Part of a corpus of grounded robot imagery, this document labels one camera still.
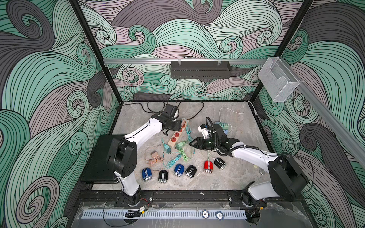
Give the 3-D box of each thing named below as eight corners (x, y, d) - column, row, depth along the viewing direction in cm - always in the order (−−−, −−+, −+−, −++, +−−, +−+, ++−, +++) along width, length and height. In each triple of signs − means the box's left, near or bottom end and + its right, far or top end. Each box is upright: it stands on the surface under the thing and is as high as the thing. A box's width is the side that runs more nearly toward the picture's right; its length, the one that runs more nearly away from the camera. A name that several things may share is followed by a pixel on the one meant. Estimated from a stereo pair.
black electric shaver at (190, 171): (184, 173, 84) (184, 171, 81) (190, 165, 87) (190, 163, 85) (191, 179, 82) (191, 177, 79) (197, 170, 85) (197, 168, 82)
